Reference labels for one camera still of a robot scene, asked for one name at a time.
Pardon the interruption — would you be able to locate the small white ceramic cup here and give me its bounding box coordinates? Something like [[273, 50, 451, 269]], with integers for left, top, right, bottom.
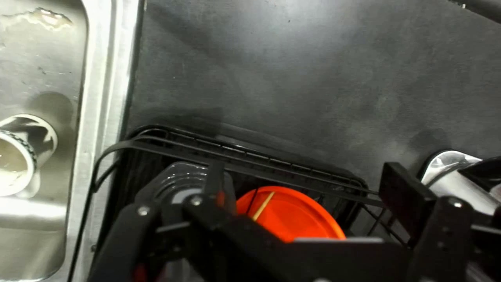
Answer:
[[0, 112, 60, 198]]

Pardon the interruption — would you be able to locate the stainless steel sink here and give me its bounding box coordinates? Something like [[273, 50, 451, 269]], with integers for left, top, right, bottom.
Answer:
[[0, 0, 143, 282]]

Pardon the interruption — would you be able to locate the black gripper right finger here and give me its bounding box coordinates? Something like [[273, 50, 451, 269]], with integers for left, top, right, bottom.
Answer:
[[379, 161, 501, 282]]

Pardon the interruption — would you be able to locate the orange plastic plate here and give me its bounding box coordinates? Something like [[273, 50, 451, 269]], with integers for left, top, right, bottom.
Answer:
[[235, 184, 348, 244]]

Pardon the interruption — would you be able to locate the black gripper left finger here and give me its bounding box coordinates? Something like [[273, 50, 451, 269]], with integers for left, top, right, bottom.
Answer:
[[88, 162, 303, 282]]

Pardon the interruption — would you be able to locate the black wire drying rack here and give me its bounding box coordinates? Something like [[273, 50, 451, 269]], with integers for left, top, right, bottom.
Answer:
[[91, 123, 420, 282]]

